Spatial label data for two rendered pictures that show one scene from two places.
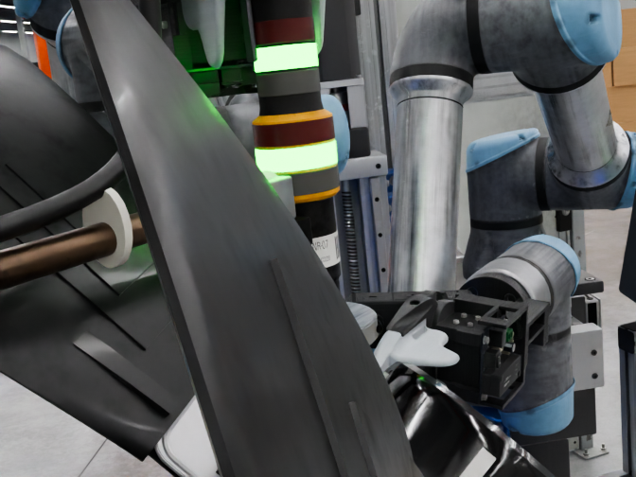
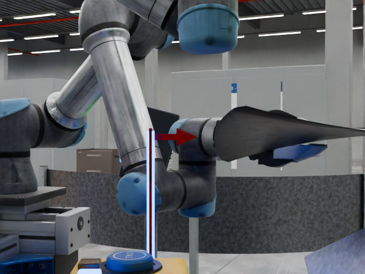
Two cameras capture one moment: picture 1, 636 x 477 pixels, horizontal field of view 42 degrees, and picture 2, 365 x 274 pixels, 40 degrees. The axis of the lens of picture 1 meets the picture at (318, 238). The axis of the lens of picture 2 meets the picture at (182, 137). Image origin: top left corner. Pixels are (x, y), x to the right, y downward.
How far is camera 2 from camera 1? 95 cm
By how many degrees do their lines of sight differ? 73
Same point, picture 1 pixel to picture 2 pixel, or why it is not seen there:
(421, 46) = (118, 13)
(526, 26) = not seen: hidden behind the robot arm
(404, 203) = (132, 97)
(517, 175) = (30, 122)
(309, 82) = not seen: outside the picture
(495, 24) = not seen: hidden behind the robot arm
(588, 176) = (76, 122)
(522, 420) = (208, 207)
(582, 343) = (86, 216)
